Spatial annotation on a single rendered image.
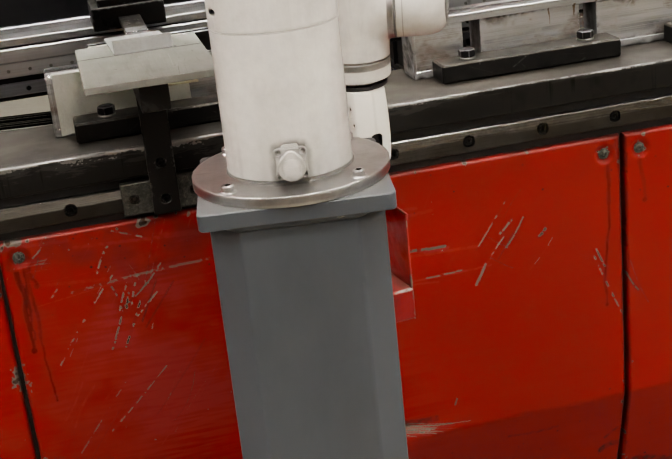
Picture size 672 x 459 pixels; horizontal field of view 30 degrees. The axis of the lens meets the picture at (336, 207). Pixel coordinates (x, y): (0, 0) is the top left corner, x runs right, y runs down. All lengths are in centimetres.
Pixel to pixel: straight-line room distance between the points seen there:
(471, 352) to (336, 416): 86
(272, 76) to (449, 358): 101
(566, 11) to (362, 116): 65
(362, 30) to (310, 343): 45
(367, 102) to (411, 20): 11
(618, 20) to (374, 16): 72
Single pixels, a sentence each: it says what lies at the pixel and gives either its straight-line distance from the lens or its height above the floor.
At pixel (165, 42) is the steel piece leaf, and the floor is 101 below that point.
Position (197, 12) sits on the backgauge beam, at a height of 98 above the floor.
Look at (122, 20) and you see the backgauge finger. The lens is 207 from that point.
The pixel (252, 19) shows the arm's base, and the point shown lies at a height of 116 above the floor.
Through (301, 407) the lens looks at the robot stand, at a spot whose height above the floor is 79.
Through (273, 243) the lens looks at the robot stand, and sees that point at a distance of 114.
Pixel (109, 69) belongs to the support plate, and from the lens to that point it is 175.
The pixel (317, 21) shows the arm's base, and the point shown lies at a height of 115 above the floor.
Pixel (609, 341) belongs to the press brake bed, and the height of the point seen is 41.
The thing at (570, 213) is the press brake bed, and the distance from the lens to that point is 203.
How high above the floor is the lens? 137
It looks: 20 degrees down
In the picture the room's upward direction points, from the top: 6 degrees counter-clockwise
